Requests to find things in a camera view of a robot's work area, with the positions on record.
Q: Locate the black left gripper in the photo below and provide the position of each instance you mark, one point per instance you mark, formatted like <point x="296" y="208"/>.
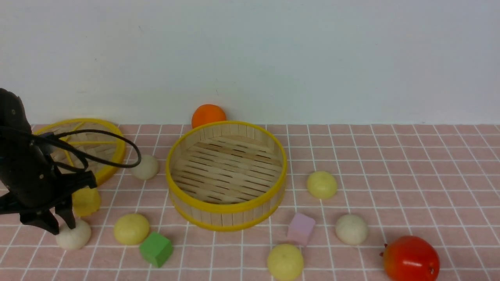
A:
<point x="37" y="189"/>

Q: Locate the white bun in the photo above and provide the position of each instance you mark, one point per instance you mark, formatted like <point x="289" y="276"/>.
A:
<point x="73" y="239"/>
<point x="147" y="168"/>
<point x="351" y="229"/>

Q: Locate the yellow bun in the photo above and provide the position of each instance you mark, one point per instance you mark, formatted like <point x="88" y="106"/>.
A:
<point x="322" y="185"/>
<point x="131" y="229"/>
<point x="285" y="262"/>

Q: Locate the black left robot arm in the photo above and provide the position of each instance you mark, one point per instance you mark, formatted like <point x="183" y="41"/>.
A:
<point x="14" y="120"/>

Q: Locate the yellow woven steamer lid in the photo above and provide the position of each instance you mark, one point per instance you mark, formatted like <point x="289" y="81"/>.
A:
<point x="101" y="146"/>

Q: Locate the yellow bamboo steamer tray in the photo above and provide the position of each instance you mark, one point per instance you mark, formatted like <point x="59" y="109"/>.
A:
<point x="227" y="175"/>

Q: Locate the yellow cube block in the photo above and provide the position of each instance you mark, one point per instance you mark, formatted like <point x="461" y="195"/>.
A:
<point x="86" y="201"/>

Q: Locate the green cube block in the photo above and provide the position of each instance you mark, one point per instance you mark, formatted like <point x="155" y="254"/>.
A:
<point x="156" y="249"/>

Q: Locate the orange fruit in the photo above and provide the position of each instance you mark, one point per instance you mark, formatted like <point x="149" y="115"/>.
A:
<point x="207" y="113"/>

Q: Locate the pink cube block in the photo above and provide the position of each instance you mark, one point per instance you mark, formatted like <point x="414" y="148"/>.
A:
<point x="300" y="229"/>

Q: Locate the pink checked tablecloth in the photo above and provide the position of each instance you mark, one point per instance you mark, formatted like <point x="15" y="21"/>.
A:
<point x="439" y="182"/>

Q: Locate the red tomato fruit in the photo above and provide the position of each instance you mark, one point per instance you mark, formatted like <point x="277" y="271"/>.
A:
<point x="410" y="258"/>

